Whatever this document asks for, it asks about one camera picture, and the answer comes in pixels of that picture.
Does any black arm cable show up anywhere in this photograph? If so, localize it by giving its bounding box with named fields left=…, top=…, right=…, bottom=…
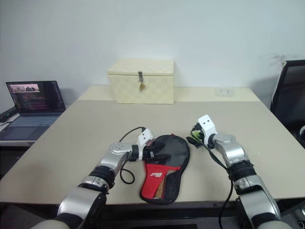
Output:
left=118, top=126, right=146, bottom=185
left=201, top=142, right=235, bottom=229

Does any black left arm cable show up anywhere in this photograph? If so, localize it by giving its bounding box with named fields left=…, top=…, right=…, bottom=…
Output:
left=118, top=126, right=146, bottom=185

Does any black office chair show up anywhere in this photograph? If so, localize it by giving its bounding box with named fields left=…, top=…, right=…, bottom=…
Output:
left=270, top=59, right=305, bottom=144

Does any black table tennis paddle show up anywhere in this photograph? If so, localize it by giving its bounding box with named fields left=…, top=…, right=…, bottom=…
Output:
left=153, top=138, right=189, bottom=174

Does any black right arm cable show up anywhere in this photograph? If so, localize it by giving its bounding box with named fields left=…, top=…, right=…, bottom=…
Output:
left=201, top=142, right=235, bottom=229

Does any black table frame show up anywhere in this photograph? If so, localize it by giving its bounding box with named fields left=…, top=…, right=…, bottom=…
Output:
left=102, top=201, right=241, bottom=229

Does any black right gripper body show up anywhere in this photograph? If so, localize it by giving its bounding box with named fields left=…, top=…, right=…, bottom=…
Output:
left=196, top=123, right=209, bottom=146

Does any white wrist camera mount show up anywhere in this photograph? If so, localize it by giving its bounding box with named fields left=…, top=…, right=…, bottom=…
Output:
left=137, top=128, right=155, bottom=159
left=197, top=114, right=219, bottom=139

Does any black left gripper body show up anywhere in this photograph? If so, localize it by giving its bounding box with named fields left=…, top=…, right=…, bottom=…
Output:
left=142, top=143, right=158, bottom=165

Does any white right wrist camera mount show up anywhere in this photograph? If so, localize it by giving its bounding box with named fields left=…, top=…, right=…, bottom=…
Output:
left=197, top=114, right=219, bottom=139

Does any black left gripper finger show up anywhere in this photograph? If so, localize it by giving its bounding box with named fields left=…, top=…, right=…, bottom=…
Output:
left=153, top=154, right=171, bottom=162

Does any black racket cover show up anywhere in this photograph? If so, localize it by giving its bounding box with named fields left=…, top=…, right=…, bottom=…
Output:
left=139, top=134, right=191, bottom=206

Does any white power socket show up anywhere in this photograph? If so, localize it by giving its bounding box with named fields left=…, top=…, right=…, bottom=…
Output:
left=215, top=87, right=235, bottom=97

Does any cream woven lidded box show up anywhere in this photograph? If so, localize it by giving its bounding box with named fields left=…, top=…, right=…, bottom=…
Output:
left=106, top=59, right=175, bottom=105

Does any black electronic device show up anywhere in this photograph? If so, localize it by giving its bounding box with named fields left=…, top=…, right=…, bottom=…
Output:
left=0, top=106, right=19, bottom=122

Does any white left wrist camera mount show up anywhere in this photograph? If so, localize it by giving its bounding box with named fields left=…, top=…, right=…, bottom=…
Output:
left=137, top=128, right=155, bottom=159

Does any open laptop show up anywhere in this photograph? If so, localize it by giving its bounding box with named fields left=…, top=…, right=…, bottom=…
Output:
left=0, top=80, right=67, bottom=141

